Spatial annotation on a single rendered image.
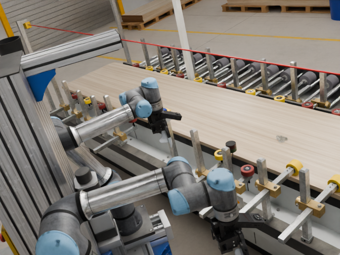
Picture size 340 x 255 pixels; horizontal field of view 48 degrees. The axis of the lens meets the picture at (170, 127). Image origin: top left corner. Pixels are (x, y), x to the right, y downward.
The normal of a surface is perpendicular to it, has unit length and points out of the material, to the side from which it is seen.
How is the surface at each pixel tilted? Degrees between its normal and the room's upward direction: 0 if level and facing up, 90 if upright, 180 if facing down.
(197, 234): 0
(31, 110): 90
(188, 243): 0
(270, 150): 0
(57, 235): 16
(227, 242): 90
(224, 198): 90
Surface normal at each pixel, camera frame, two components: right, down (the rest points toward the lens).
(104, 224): 0.29, 0.42
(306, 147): -0.21, -0.85
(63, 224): 0.34, -0.86
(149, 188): 0.07, 0.14
